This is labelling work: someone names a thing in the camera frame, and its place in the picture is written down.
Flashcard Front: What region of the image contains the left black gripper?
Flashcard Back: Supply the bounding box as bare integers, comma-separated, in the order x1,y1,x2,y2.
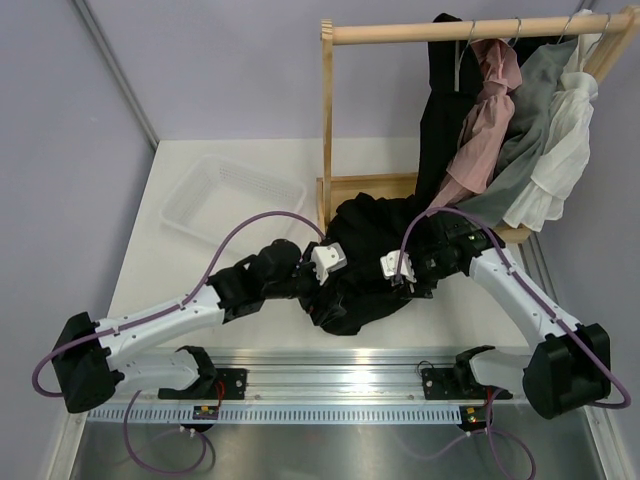
264,243,346,325

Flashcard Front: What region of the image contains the black pleated skirt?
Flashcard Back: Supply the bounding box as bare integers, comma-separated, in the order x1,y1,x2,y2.
316,193,419,336

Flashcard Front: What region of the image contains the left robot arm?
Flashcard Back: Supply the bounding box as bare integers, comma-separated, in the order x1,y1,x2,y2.
51,239,346,414

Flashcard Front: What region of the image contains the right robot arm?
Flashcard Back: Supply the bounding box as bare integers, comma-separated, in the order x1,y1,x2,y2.
380,207,613,419

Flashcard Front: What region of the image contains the wooden clothes rack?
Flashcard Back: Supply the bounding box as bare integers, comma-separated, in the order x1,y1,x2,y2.
316,5,639,227

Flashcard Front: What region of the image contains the white plastic basket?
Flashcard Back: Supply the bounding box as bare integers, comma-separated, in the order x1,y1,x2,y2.
159,154,307,247

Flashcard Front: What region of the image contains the black hanging garment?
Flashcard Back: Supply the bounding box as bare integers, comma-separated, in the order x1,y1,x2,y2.
414,40,484,210

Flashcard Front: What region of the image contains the white hanging garment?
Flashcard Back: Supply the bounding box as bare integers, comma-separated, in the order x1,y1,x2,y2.
503,34,599,232

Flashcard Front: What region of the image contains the grey hanging garment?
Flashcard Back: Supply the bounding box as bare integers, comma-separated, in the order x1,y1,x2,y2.
458,37,577,227

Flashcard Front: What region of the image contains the pink hanging garment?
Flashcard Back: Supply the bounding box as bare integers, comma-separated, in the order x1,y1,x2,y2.
430,39,522,208

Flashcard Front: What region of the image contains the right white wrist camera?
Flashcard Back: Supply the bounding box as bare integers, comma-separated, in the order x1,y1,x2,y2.
380,250,416,285

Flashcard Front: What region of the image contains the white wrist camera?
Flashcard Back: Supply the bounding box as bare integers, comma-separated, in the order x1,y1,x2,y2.
308,242,347,286
380,250,416,285

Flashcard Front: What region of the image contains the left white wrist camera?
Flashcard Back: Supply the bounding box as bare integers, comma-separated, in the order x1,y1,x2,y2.
308,242,347,286

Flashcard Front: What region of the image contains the aluminium mounting rail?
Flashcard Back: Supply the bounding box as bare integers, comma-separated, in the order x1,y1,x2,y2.
67,347,611,404

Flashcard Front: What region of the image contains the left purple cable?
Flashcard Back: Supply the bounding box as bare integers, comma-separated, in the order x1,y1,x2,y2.
31,211,329,472

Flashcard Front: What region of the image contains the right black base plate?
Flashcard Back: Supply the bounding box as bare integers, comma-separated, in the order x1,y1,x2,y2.
420,367,486,400

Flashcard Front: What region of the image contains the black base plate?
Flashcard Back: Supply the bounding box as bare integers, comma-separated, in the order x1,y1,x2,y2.
158,368,248,401
420,367,486,400

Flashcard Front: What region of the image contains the white slotted cable duct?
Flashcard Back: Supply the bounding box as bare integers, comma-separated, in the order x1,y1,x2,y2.
88,404,462,425

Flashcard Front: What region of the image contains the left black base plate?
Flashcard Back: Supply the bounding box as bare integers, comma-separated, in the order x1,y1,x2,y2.
158,368,248,401

